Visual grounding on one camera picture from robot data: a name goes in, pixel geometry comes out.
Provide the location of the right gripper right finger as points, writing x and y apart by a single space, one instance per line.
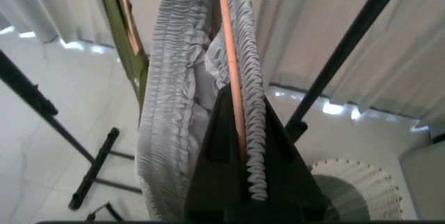
288 182

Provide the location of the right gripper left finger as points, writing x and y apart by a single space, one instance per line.
215 175

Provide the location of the pale grey shorts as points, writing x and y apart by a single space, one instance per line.
174 78

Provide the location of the pink clothes hanger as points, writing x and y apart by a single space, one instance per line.
131 32
231 60

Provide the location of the green shirt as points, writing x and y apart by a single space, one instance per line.
135 64

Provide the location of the white laundry basket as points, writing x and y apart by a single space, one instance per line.
365 182

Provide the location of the black clothes rack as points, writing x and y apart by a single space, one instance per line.
347 43

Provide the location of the white curtain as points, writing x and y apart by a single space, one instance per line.
382 60

